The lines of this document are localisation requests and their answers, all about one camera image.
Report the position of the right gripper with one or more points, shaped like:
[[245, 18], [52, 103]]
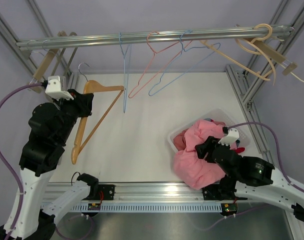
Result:
[[201, 148]]

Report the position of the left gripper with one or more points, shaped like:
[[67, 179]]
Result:
[[83, 101]]

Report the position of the salmon pink t shirt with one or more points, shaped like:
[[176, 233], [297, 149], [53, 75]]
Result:
[[179, 140]]

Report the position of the light pink t shirt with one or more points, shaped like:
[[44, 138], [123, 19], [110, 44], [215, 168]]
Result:
[[197, 173]]

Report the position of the magenta t shirt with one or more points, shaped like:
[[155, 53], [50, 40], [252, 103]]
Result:
[[240, 150]]

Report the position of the pink wire hanger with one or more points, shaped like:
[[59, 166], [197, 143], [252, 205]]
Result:
[[139, 86]]

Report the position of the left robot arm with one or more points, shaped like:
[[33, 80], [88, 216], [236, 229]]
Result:
[[51, 125]]

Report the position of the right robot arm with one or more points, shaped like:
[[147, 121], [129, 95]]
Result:
[[250, 178]]

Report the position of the thin wooden hanger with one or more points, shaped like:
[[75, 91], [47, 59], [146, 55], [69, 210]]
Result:
[[236, 60]]

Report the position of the wooden clip hanger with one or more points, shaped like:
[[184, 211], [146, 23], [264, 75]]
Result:
[[277, 57]]

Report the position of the curved wooden hanger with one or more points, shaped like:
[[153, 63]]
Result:
[[246, 47]]

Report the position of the white plastic basket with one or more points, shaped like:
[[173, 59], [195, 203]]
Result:
[[216, 114]]

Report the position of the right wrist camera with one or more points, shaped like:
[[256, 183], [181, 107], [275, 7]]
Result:
[[230, 136]]

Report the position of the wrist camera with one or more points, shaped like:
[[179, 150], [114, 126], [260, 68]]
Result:
[[230, 136], [55, 88]]

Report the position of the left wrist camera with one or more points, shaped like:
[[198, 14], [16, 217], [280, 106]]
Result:
[[55, 88]]

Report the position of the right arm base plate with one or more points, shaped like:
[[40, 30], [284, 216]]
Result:
[[216, 192]]

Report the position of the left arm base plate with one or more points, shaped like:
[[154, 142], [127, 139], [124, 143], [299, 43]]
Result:
[[103, 192]]

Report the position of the front aluminium rail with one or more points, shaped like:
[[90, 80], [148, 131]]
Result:
[[178, 192]]

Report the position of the white slotted cable duct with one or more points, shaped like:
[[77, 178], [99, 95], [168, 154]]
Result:
[[156, 207]]

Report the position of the aluminium hanging rail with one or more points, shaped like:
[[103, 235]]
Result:
[[74, 41]]

